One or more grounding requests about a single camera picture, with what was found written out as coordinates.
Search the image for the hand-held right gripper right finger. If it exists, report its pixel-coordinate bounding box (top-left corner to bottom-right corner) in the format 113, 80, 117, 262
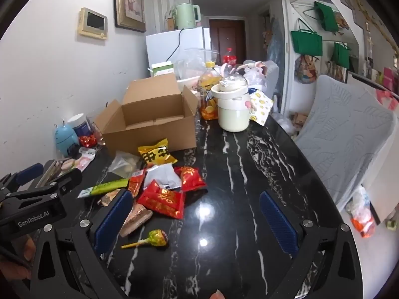
259, 191, 365, 299

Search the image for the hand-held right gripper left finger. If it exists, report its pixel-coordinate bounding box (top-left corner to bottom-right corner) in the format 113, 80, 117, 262
29, 189, 134, 299

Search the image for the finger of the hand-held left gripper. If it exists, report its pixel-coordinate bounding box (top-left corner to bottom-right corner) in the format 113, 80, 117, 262
8, 170, 83, 203
0, 163, 45, 194

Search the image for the tan brown snack packet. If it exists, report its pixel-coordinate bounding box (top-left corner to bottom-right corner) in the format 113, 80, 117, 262
119, 202, 154, 238

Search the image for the long green snack packet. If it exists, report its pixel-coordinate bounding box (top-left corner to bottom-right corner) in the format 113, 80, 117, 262
77, 179, 130, 199

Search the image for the orange-red snack packet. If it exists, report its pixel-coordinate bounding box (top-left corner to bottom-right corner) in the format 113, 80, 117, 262
127, 169, 146, 197

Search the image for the yellow green lollipop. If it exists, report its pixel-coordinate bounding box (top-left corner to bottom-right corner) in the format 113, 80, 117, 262
121, 229, 169, 250

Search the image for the large red snack packet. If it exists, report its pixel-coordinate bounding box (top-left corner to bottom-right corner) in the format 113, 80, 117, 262
137, 179, 186, 220

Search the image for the clear plastic packet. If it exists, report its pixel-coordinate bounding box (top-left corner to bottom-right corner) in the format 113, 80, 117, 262
107, 150, 145, 179

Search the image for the white snack packet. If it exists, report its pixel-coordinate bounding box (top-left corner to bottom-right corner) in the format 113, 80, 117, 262
143, 163, 183, 190

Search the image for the yellow snack packet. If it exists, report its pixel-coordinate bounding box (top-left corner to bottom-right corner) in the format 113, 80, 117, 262
138, 138, 178, 166

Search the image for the small red snack packet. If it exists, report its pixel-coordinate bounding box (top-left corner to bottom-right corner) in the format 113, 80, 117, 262
174, 166, 208, 193

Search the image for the person's left hand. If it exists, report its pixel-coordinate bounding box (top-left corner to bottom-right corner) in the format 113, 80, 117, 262
0, 238, 37, 282

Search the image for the pink white packet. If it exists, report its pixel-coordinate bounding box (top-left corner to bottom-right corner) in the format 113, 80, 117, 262
70, 147, 97, 172

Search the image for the blue robot toy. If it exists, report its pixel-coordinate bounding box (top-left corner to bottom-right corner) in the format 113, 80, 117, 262
54, 119, 80, 158

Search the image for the pile of red candies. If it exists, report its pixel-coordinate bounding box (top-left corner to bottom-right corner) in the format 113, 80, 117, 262
78, 134, 98, 148

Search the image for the white jar dark label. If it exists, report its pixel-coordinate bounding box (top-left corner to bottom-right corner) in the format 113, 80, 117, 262
68, 113, 92, 138

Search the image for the orange white plastic bag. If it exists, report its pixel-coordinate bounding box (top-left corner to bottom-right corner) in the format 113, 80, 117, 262
344, 185, 378, 239

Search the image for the small cardboard box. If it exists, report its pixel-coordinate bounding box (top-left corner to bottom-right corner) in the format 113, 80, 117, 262
290, 112, 309, 128

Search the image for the grey leaf-pattern chair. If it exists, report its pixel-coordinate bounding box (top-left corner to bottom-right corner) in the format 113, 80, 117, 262
295, 75, 398, 204

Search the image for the cream electric cup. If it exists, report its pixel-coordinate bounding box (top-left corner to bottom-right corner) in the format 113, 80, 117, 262
211, 73, 253, 132

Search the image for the smiley print bag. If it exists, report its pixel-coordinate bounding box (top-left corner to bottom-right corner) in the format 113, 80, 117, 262
248, 89, 274, 127

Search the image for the orange juice bottle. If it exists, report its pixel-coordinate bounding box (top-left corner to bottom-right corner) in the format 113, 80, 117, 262
198, 62, 223, 120

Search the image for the green white carton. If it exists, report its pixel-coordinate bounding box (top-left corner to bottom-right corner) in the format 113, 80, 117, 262
151, 62, 175, 78

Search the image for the colourful printed tote bag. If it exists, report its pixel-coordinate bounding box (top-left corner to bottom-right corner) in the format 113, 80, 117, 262
295, 54, 321, 84

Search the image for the white refrigerator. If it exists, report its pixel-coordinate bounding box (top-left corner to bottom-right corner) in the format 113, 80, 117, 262
145, 27, 211, 78

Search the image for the red cola bottle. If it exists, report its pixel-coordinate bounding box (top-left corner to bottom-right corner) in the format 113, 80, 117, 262
223, 48, 238, 66

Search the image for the clear zip bag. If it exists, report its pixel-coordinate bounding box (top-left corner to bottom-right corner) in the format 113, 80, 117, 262
178, 48, 219, 78

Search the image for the large green tote bag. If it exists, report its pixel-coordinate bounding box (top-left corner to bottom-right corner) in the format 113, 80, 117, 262
291, 19, 323, 57

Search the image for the framed picture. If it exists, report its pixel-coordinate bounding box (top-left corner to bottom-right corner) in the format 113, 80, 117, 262
114, 0, 147, 32

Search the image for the brown door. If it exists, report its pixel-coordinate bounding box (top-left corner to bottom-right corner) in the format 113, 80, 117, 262
209, 19, 245, 64

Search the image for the green electric kettle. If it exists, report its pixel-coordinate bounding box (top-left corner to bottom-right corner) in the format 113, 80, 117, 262
172, 4, 201, 30

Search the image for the wall intercom panel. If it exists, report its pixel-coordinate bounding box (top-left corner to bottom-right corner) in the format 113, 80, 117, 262
78, 7, 108, 40

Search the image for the black kettle cable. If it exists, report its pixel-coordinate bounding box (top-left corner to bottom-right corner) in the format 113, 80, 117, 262
165, 29, 183, 64

